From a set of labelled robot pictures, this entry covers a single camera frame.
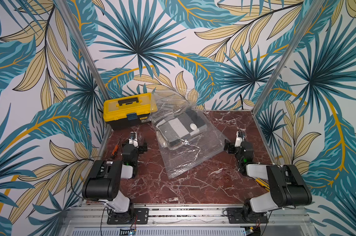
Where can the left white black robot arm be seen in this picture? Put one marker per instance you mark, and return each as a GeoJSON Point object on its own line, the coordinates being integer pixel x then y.
{"type": "Point", "coordinates": [103, 183]}

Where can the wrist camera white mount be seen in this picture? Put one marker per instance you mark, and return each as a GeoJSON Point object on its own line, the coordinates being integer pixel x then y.
{"type": "Point", "coordinates": [133, 139]}
{"type": "Point", "coordinates": [240, 137]}

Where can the aluminium front rail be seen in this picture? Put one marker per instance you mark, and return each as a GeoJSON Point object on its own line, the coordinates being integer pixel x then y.
{"type": "Point", "coordinates": [186, 220]}

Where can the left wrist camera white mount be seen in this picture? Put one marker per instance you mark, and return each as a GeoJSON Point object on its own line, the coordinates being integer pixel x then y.
{"type": "Point", "coordinates": [133, 139]}

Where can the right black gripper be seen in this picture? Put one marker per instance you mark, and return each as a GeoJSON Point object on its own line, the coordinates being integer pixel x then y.
{"type": "Point", "coordinates": [228, 146]}

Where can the yellow utility knife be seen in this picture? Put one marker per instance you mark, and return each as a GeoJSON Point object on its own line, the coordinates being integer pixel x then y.
{"type": "Point", "coordinates": [262, 183]}

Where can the aluminium corner post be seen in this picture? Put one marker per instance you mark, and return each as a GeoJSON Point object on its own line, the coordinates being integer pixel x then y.
{"type": "Point", "coordinates": [301, 31]}
{"type": "Point", "coordinates": [74, 28]}

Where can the orange handled screwdriver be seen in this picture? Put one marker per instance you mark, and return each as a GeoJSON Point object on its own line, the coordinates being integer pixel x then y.
{"type": "Point", "coordinates": [115, 149]}

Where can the left aluminium corner post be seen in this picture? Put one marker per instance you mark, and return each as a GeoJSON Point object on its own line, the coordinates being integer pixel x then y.
{"type": "Point", "coordinates": [74, 28]}

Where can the clear plastic vacuum bag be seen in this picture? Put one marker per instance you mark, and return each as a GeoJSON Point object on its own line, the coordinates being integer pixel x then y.
{"type": "Point", "coordinates": [191, 153]}

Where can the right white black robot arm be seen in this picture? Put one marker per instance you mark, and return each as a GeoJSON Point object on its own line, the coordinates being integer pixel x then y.
{"type": "Point", "coordinates": [285, 183]}

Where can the yellow black toolbox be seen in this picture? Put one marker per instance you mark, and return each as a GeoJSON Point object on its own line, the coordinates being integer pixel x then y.
{"type": "Point", "coordinates": [129, 111]}

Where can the grey checkered blanket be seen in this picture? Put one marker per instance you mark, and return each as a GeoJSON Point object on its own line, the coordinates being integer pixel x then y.
{"type": "Point", "coordinates": [175, 129]}

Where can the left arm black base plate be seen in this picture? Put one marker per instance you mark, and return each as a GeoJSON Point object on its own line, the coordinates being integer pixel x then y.
{"type": "Point", "coordinates": [133, 215]}

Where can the right aluminium corner post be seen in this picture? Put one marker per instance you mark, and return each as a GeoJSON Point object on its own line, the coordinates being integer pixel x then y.
{"type": "Point", "coordinates": [301, 31]}

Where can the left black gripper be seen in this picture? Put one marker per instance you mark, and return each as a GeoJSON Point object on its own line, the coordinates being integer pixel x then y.
{"type": "Point", "coordinates": [141, 150]}

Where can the white vacuum bag valve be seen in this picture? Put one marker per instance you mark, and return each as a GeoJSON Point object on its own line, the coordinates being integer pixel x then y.
{"type": "Point", "coordinates": [193, 126]}

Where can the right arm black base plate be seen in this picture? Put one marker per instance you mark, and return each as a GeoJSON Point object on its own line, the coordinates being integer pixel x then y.
{"type": "Point", "coordinates": [238, 215]}

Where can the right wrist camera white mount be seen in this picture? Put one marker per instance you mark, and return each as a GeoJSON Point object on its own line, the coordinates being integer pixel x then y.
{"type": "Point", "coordinates": [240, 137]}

